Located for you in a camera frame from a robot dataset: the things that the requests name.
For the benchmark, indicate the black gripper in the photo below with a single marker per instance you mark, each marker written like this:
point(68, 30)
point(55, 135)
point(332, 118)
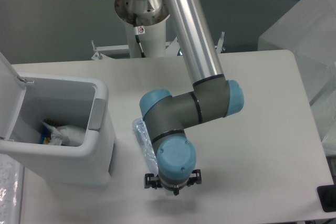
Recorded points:
point(152, 181)

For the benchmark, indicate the blue orange snack packet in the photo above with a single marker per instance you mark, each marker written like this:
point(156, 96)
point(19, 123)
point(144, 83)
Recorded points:
point(45, 137)

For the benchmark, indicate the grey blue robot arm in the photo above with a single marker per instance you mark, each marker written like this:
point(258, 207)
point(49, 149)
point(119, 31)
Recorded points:
point(187, 85)

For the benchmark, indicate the white mounting bracket frame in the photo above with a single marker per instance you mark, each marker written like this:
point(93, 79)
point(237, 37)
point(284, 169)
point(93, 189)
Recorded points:
point(123, 51)

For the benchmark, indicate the clear crushed plastic bottle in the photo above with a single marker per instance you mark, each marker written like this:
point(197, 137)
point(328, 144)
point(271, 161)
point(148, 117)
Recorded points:
point(144, 142)

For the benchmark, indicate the clear bubble wrap sheet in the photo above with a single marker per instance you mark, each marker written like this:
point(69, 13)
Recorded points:
point(12, 176)

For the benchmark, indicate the translucent white storage box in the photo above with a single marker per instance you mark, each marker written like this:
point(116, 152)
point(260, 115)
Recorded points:
point(308, 31)

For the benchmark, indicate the white plastic trash can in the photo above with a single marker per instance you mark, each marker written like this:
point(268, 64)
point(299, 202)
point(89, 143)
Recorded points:
point(29, 98)

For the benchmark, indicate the black device at edge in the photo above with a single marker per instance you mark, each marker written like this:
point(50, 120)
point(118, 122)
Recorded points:
point(326, 195)

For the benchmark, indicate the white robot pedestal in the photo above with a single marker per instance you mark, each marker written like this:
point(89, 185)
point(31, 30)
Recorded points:
point(146, 40)

